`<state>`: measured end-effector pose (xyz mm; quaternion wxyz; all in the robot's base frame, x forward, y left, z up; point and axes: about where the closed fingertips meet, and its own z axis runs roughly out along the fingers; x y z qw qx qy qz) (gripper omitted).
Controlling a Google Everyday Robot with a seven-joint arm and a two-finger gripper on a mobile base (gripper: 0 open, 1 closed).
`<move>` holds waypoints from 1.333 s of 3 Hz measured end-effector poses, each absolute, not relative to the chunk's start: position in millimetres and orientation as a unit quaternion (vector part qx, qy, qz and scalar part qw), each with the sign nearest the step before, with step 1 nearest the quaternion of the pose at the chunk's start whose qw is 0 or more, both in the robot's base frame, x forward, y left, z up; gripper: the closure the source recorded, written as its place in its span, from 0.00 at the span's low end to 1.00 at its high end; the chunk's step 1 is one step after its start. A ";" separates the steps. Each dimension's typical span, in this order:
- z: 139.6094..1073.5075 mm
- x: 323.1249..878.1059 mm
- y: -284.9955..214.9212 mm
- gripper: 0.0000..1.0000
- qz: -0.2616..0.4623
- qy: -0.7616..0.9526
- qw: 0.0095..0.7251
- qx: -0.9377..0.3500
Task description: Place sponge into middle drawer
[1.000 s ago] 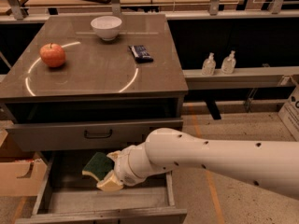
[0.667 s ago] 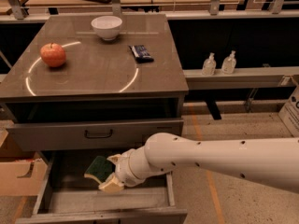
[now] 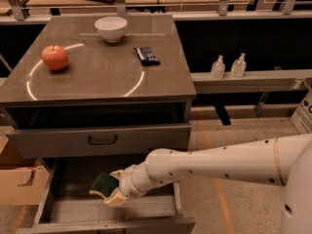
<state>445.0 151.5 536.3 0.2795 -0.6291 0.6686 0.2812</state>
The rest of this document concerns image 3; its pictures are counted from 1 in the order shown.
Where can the grey upper drawer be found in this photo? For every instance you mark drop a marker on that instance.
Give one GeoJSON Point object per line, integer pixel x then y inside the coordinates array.
{"type": "Point", "coordinates": [75, 142]}

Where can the green and yellow sponge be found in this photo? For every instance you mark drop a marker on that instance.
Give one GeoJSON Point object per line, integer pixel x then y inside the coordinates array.
{"type": "Point", "coordinates": [104, 185]}

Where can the grey drawer cabinet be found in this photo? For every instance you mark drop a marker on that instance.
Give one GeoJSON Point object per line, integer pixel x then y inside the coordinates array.
{"type": "Point", "coordinates": [104, 85]}

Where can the black drawer handle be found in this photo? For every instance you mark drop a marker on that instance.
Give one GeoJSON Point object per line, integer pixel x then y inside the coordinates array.
{"type": "Point", "coordinates": [102, 141]}

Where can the clear pump bottle right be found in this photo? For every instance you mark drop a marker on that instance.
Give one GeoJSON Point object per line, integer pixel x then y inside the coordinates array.
{"type": "Point", "coordinates": [239, 66]}

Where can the clear pump bottle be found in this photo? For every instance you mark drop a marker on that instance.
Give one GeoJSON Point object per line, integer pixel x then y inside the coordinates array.
{"type": "Point", "coordinates": [218, 68]}
{"type": "Point", "coordinates": [239, 66]}

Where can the white printed sign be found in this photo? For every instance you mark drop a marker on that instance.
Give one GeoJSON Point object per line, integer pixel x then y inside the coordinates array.
{"type": "Point", "coordinates": [302, 117]}

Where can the grey open middle drawer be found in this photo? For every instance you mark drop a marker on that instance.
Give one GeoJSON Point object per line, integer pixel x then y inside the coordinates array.
{"type": "Point", "coordinates": [67, 207]}

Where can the grey metal shelf rail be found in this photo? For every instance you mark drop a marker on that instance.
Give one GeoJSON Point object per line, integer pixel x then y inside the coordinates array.
{"type": "Point", "coordinates": [253, 81]}

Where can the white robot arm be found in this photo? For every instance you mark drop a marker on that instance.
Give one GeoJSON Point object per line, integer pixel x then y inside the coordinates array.
{"type": "Point", "coordinates": [282, 161]}

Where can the red apple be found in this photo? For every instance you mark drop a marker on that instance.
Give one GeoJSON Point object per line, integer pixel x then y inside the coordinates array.
{"type": "Point", "coordinates": [55, 57]}

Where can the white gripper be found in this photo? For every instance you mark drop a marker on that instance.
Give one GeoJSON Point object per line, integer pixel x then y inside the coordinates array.
{"type": "Point", "coordinates": [127, 184]}

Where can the white ceramic bowl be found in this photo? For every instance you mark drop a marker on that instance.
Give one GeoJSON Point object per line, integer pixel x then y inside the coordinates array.
{"type": "Point", "coordinates": [111, 29]}

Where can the dark blue snack bar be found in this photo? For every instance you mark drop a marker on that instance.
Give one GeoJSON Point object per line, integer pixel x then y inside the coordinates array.
{"type": "Point", "coordinates": [146, 56]}

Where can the clear pump bottle left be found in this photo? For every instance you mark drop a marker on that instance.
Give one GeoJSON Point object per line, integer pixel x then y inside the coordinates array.
{"type": "Point", "coordinates": [218, 68]}

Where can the cardboard box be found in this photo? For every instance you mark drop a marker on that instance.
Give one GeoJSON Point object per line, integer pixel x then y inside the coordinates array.
{"type": "Point", "coordinates": [22, 181]}

